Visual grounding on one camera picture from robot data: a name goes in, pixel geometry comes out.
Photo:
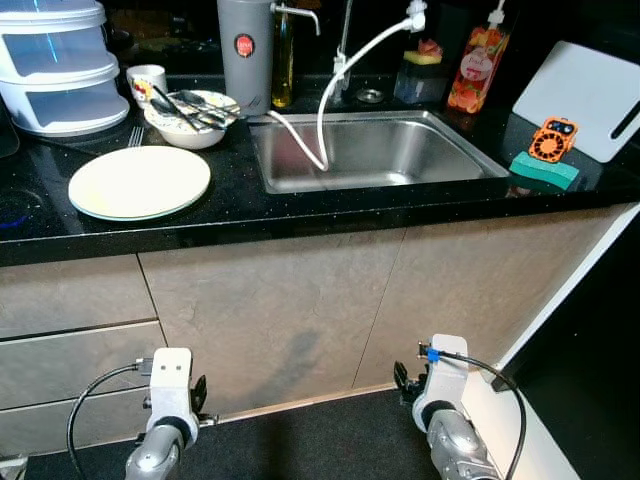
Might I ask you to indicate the cream dinner plate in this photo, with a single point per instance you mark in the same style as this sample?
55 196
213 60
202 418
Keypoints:
140 180

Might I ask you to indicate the beige cabinet door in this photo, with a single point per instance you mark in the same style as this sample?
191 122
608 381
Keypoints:
270 320
480 290

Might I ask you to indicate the stainless steel sink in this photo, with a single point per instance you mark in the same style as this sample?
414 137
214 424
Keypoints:
400 150

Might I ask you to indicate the green sponge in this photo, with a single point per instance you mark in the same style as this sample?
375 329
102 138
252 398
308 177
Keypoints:
545 173

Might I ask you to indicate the metal fork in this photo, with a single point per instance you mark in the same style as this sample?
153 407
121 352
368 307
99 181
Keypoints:
135 136

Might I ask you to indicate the thin white tube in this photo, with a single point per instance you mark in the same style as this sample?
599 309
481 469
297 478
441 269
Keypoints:
295 140

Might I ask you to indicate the orange black small gadget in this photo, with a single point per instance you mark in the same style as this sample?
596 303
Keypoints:
553 140

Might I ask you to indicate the round metal sink plug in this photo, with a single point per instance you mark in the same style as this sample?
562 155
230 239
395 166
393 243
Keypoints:
370 96

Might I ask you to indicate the dark sponge holder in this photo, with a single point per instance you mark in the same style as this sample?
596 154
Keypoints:
418 85

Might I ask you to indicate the grey water filter canister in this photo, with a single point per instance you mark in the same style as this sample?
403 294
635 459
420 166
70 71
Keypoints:
245 80

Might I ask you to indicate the white printed mug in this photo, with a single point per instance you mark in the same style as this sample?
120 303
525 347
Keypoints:
145 78

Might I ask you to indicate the peach dish soap bottle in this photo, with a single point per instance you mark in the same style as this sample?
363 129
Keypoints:
475 70

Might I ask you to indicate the yellow oil bottle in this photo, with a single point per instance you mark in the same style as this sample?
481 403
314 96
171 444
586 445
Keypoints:
283 80

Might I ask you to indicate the yellow sponge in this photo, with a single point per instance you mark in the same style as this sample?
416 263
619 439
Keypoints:
420 58

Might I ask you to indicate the white cutting board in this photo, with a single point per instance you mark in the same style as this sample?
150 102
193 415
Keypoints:
580 95

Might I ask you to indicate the pink scouring pad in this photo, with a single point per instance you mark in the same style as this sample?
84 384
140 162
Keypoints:
430 46

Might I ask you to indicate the metal sink faucet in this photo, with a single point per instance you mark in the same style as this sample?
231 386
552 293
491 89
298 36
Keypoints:
346 30

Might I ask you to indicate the white tiered food container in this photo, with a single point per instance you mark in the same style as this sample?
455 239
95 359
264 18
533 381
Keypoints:
60 60

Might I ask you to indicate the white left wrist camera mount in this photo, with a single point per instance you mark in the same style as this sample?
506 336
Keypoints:
170 385

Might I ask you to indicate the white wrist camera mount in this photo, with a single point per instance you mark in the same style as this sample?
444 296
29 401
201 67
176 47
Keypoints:
170 385
445 380

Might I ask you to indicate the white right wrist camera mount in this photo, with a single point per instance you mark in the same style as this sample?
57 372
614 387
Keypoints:
445 380

